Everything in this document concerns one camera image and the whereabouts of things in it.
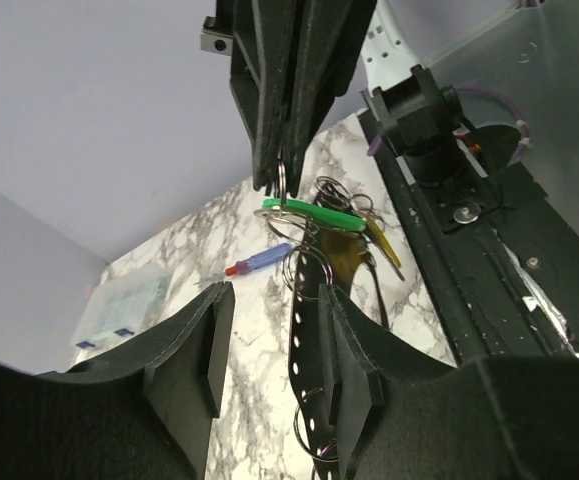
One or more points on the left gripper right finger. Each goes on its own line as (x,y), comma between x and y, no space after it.
(400,414)

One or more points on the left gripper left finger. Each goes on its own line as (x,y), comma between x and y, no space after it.
(141,410)

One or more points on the green tagged key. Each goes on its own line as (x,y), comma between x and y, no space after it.
(320,215)

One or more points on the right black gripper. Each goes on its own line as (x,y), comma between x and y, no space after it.
(330,38)

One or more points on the blue red screwdriver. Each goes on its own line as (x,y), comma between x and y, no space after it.
(258,261)

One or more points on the clear plastic organizer box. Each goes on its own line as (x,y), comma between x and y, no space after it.
(121,307)

